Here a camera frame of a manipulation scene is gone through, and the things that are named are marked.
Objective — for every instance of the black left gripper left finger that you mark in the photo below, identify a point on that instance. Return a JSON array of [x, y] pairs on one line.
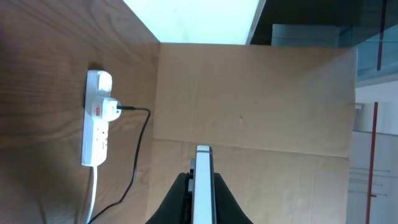
[[175, 207]]

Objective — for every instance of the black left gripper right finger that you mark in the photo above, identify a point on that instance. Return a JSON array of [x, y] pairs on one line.
[[228, 210]]

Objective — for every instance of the white USB charger plug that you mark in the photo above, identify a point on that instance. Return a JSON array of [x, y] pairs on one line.
[[105, 109]]

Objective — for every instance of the brown cardboard panel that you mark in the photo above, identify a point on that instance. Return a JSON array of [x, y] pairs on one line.
[[278, 119]]

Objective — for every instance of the white power strip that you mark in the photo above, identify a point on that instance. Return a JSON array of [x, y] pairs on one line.
[[95, 128]]

